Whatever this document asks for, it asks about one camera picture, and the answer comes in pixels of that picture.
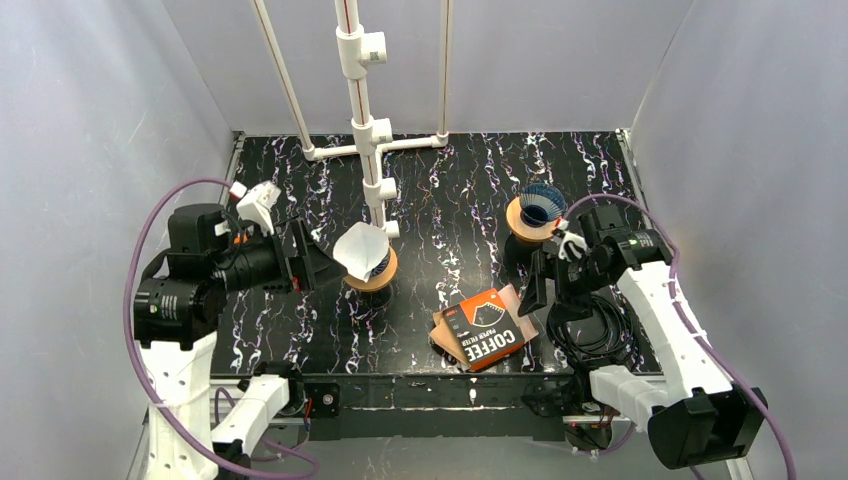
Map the red and black carafe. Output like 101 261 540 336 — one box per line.
503 235 544 267

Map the white paper coffee filter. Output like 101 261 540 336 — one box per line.
332 222 389 281

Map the orange coffee filter package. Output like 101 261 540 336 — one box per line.
429 285 538 372

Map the blue glass dripper cone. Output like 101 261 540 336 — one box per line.
369 252 391 278

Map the wooden ring dripper holder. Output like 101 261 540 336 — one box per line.
343 247 398 293

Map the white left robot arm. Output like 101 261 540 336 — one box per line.
123 203 344 479

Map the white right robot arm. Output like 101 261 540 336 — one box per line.
519 205 768 470

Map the clear glass brown cup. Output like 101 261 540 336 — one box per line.
360 288 393 309

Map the white PVC pipe stand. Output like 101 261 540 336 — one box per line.
251 1 453 239

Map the coiled black cable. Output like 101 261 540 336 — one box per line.
546 293 641 370

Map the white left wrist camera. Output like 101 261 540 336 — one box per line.
229 181 281 235

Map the aluminium frame rail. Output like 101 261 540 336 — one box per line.
125 374 757 480

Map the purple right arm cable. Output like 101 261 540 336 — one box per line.
559 193 800 480

